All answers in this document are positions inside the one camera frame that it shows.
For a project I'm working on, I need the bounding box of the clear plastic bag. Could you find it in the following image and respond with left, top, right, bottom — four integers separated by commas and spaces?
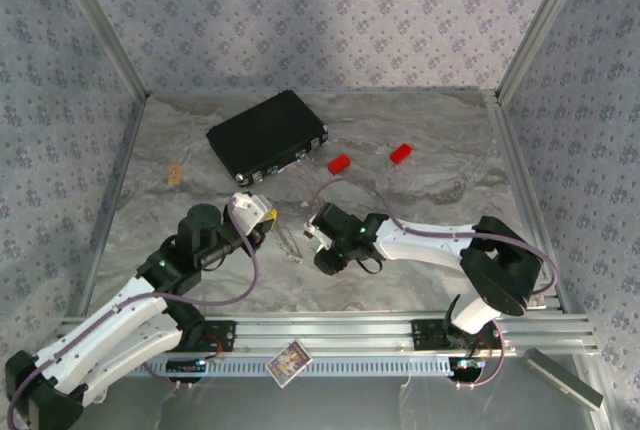
273, 218, 307, 267

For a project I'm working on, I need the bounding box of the red toy brick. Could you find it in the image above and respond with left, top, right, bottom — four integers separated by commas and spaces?
389, 143, 415, 166
327, 153, 353, 176

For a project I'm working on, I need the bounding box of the black case with metal latches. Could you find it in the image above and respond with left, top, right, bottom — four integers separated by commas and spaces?
206, 90, 330, 187

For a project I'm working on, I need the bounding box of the small black circuit board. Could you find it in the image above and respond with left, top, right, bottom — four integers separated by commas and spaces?
448, 357, 487, 376
167, 357, 207, 376

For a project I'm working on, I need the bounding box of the purple playing card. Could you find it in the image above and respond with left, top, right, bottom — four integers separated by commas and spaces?
265, 340, 314, 390

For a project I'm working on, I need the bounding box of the grey metal bar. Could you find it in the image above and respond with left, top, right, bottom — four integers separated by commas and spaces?
521, 347, 605, 411

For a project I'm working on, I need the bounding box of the aluminium frame base bar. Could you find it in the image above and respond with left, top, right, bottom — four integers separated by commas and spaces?
480, 92, 572, 314
74, 94, 152, 319

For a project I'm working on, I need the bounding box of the aluminium mounting rail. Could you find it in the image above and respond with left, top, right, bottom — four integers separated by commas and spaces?
58, 313, 600, 357

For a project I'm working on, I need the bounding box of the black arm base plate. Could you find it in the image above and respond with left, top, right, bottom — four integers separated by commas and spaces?
197, 318, 237, 354
410, 318, 501, 351

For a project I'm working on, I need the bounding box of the slotted grey cable duct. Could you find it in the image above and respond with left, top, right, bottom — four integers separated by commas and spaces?
110, 353, 454, 379

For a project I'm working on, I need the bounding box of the aluminium frame post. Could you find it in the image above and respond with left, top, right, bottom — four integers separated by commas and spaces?
49, 0, 151, 101
494, 0, 594, 106

